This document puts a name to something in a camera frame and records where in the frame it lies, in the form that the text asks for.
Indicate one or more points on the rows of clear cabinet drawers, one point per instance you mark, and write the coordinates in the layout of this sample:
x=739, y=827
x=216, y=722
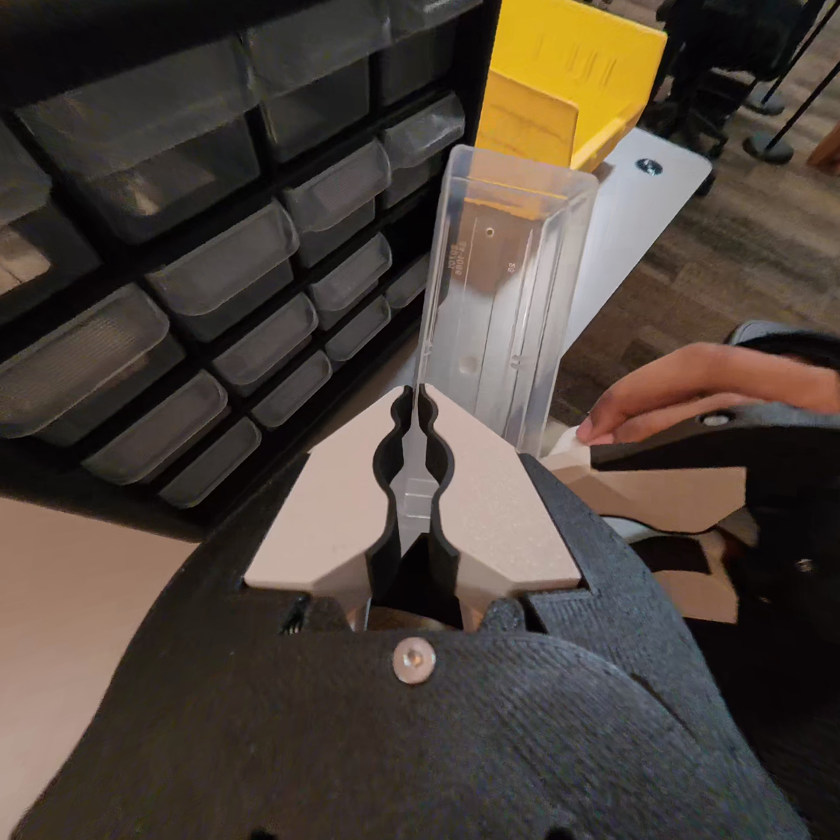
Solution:
x=223, y=256

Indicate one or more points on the yellow plastic bin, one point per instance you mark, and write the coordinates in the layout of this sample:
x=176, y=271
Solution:
x=577, y=59

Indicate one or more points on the person's dark sweater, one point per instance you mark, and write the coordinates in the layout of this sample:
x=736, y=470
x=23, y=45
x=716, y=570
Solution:
x=800, y=735

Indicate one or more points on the person's right forearm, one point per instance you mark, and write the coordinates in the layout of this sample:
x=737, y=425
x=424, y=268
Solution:
x=820, y=351

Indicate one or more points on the clear plastic drawer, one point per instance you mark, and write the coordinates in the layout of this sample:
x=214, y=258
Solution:
x=505, y=295

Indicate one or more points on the wooden post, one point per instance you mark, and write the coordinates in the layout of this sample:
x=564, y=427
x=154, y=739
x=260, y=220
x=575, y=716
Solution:
x=830, y=148

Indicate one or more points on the black stand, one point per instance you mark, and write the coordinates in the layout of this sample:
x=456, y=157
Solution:
x=771, y=148
x=764, y=102

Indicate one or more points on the black drawer cabinet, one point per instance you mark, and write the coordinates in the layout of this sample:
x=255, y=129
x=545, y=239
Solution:
x=476, y=79

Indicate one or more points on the white desk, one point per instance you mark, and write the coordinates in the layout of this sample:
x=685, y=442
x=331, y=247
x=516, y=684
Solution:
x=65, y=623

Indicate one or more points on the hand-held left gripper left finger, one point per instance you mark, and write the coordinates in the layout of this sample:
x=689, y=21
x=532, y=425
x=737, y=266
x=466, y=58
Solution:
x=315, y=518

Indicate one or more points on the metal desk bolt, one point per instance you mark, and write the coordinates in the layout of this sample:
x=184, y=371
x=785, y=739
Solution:
x=649, y=166

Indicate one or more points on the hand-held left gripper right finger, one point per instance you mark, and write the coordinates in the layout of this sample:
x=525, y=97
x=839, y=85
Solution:
x=505, y=518

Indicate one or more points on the black office chair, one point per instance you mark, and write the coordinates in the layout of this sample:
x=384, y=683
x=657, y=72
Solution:
x=709, y=65

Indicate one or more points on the person's right hand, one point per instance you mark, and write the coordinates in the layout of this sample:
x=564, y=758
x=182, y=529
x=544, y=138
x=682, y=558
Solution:
x=709, y=377

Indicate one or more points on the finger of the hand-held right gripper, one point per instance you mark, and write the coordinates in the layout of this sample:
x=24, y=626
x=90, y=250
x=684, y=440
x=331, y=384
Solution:
x=705, y=597
x=669, y=495

